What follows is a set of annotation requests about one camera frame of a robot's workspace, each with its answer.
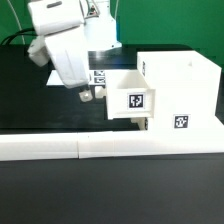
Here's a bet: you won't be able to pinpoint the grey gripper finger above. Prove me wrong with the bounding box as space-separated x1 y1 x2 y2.
79 86 93 102

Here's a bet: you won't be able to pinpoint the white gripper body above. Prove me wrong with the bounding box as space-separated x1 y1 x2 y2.
45 26 90 88

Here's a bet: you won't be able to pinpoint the white drawer tray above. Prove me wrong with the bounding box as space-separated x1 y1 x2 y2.
96 69 155 120
131 118 148 130

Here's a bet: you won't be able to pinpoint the white front drawer tray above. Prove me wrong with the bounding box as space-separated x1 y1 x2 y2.
131 118 148 130

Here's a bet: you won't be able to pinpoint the white drawer cabinet box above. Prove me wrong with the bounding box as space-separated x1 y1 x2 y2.
137 50 221 131

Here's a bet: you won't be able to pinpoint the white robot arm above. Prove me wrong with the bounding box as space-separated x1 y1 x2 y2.
28 0 122 102

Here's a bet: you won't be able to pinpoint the white fiducial marker sheet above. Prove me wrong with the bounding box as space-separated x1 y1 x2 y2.
46 70 105 86

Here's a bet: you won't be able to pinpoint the white L-shaped foam fence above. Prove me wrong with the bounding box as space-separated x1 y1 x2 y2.
0 118 224 161

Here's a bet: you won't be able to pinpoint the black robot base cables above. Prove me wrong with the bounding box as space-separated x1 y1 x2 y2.
0 27 36 46

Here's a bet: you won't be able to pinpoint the white cable on backdrop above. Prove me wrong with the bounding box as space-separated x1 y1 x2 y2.
5 0 26 46

